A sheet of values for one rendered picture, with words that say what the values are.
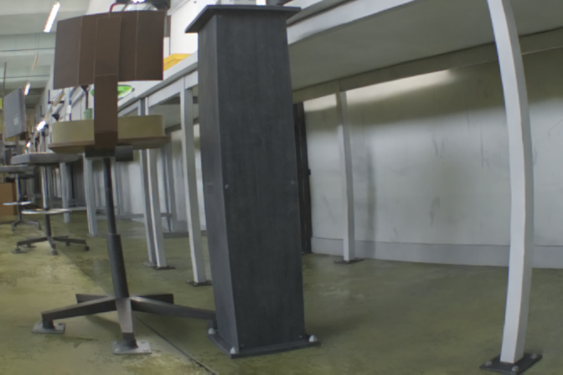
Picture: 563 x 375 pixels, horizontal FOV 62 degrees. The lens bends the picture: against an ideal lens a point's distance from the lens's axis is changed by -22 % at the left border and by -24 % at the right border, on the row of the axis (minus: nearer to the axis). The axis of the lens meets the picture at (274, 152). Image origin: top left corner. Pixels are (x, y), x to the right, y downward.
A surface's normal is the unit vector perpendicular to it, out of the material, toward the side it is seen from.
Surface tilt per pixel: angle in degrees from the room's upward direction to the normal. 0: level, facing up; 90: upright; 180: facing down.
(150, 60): 90
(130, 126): 90
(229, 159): 90
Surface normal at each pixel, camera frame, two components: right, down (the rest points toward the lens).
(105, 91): 0.30, 0.10
